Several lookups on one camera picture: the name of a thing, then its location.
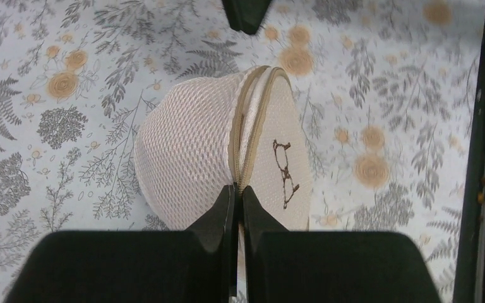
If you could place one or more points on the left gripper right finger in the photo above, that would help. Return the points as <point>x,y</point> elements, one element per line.
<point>294,266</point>

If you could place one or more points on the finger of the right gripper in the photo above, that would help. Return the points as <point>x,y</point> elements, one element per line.
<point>246,15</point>

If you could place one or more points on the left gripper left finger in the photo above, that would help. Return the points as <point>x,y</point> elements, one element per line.
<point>198,264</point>

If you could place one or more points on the white mesh laundry bag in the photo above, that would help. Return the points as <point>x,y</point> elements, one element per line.
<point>207,133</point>

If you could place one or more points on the floral tablecloth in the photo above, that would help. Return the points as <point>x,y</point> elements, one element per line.
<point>385,91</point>

